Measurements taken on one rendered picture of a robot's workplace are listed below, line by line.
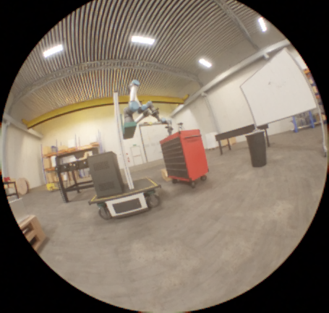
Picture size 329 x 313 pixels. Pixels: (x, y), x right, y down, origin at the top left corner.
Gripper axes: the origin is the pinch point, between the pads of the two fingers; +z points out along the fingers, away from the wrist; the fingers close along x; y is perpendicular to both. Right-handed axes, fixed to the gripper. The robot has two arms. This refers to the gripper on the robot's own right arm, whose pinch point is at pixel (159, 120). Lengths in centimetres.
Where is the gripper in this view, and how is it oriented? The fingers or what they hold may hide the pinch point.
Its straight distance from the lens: 143.8
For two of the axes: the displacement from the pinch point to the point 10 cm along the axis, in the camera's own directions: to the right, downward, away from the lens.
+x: 5.1, -0.2, -8.6
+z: 4.9, 8.3, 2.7
